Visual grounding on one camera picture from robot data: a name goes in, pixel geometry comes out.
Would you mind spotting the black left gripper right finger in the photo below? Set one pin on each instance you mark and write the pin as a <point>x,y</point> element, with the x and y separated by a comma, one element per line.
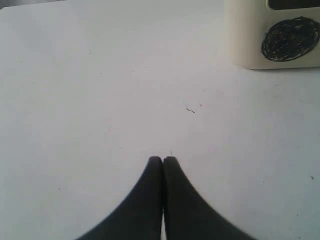
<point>187,216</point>

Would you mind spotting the cream bin with circle mark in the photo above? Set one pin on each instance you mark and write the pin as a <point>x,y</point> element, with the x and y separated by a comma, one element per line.
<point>273,34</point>

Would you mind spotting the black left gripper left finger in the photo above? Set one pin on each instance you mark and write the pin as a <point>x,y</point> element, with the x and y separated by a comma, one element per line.
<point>139,215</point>

